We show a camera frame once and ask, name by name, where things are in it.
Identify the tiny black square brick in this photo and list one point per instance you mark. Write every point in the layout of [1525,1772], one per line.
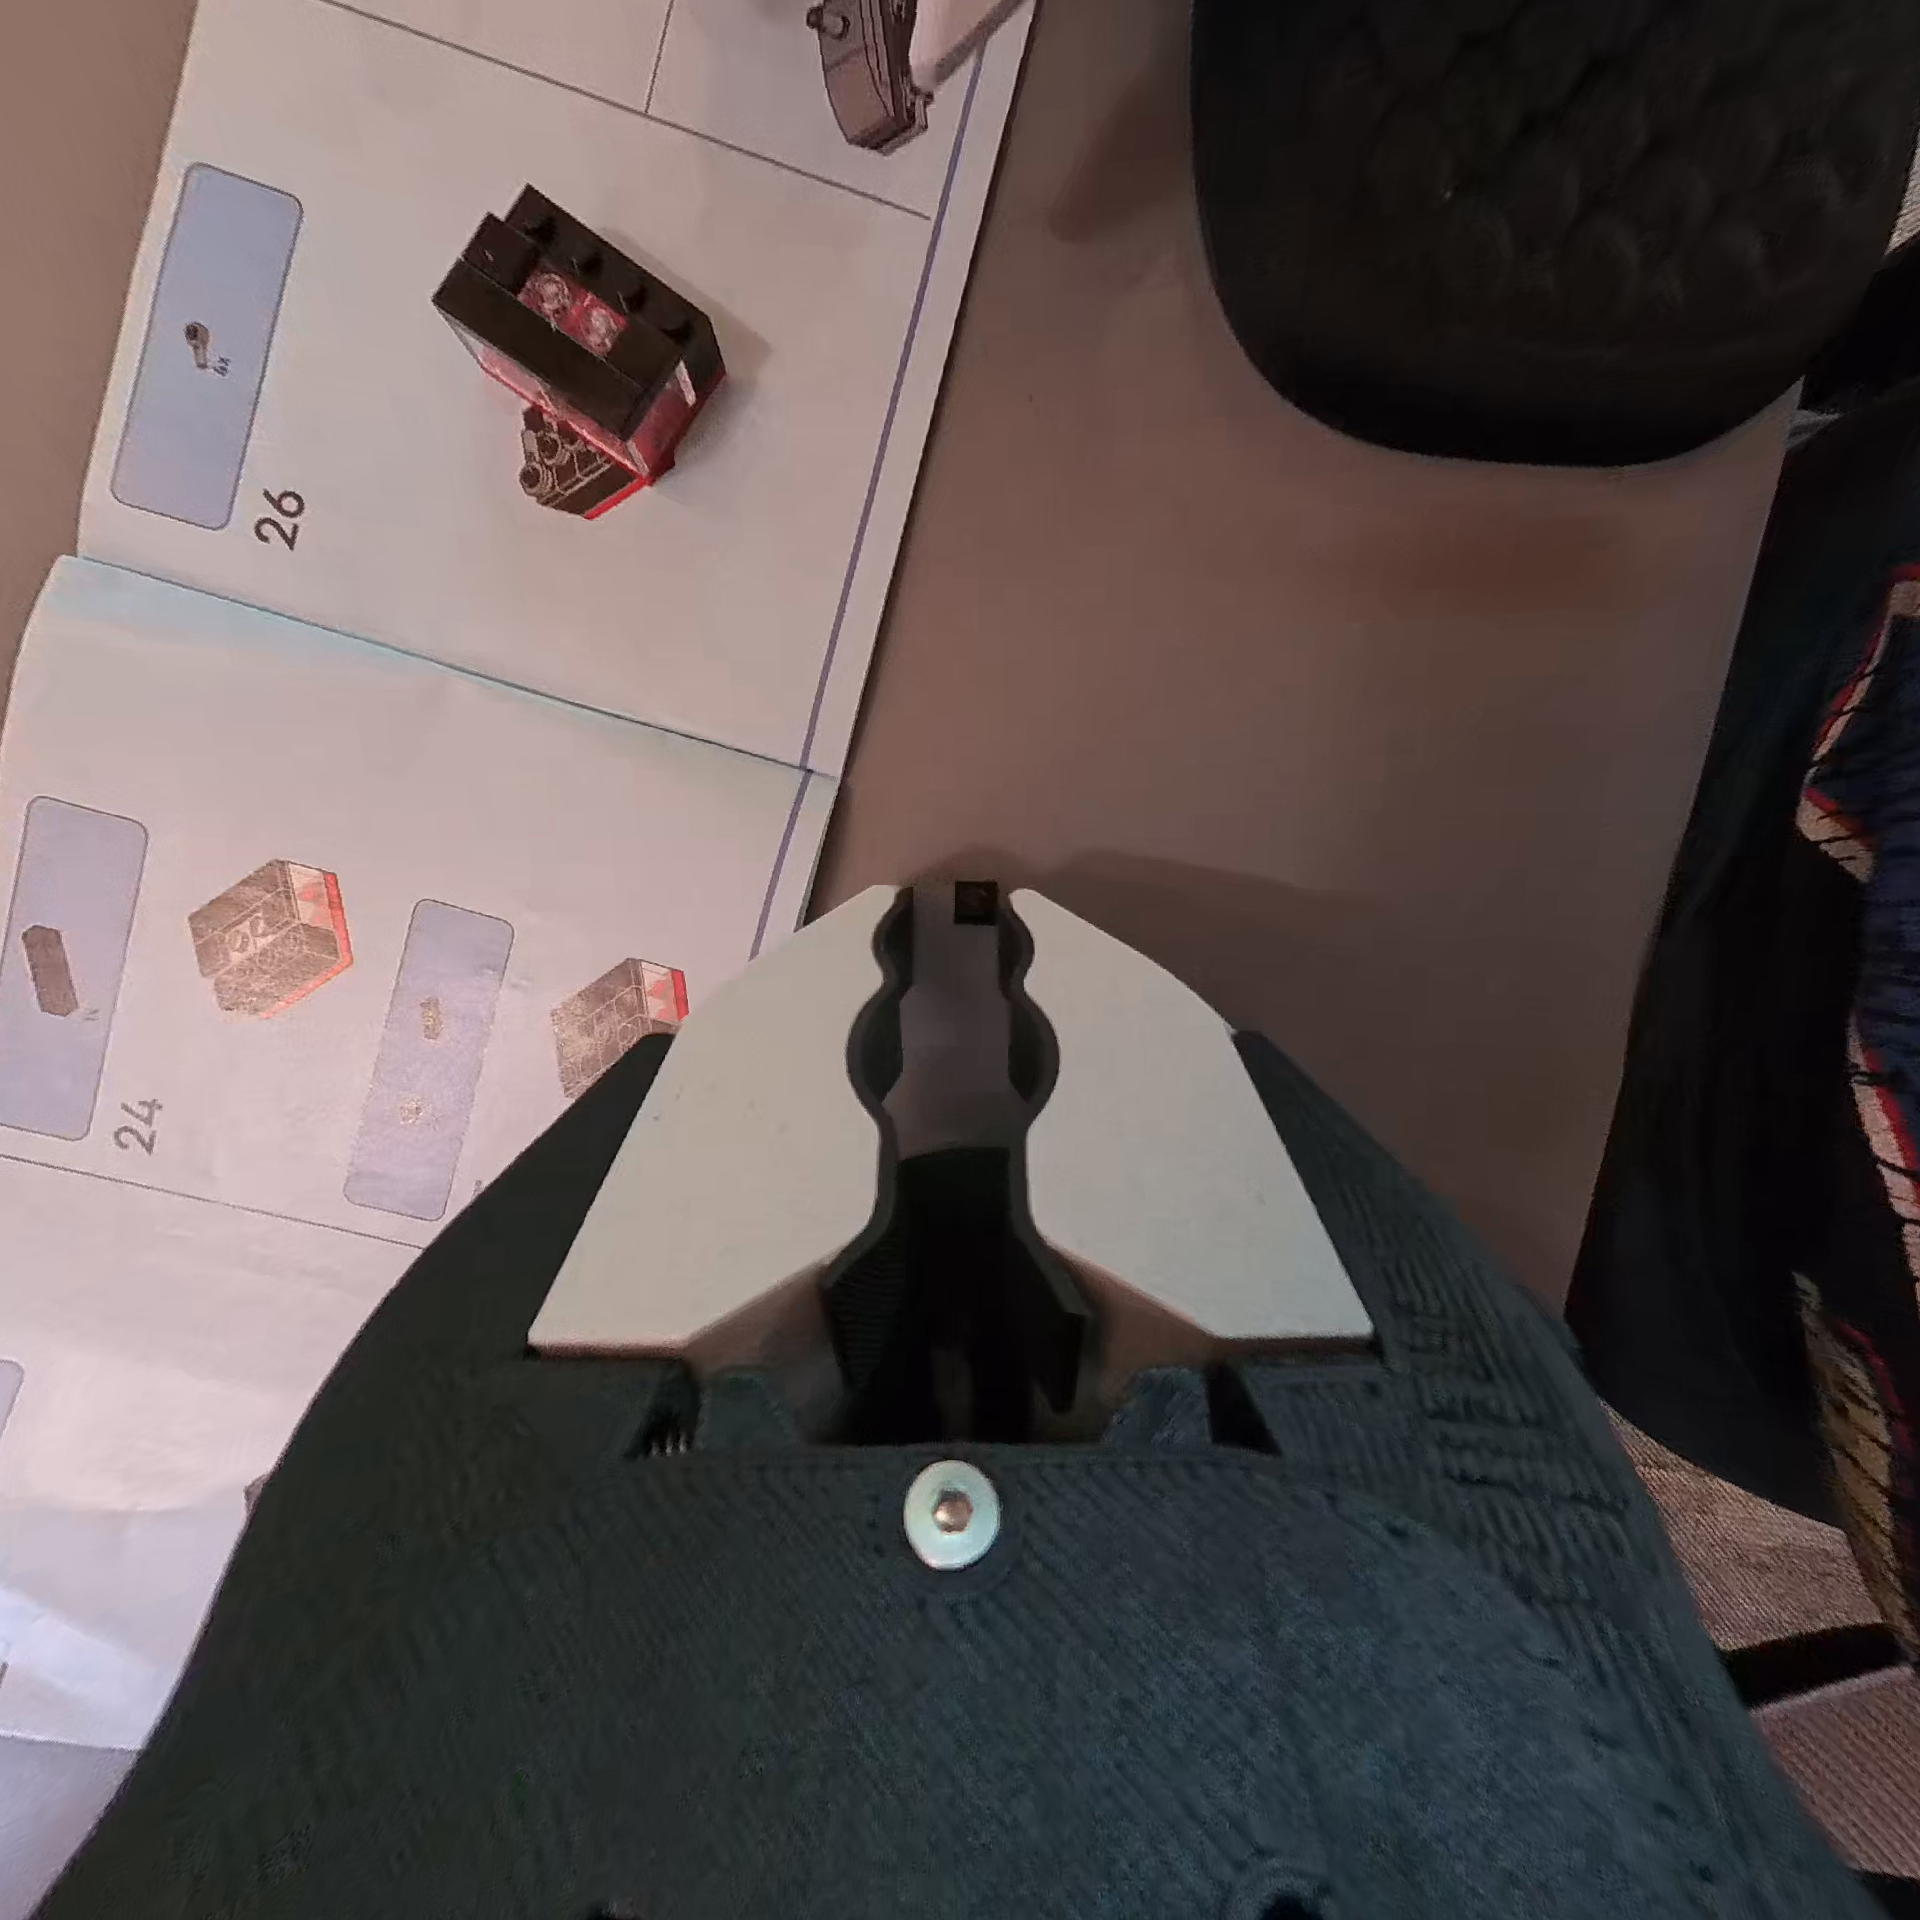
[975,902]

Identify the grey desk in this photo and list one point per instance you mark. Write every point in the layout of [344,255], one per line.
[1276,674]

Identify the person's black printed shirt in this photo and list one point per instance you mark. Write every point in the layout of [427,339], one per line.
[1771,902]

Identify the black cushion pad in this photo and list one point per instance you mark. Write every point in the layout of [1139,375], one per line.
[1531,224]

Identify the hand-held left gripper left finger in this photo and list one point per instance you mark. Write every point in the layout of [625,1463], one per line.
[705,1184]

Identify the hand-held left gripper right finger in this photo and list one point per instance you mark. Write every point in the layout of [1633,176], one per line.
[1184,1201]

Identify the open white instruction booklet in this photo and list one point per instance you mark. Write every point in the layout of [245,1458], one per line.
[451,720]

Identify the small red black brick assembly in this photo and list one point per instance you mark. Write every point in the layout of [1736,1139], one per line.
[585,346]

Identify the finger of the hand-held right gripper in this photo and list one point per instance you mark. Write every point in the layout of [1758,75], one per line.
[967,31]

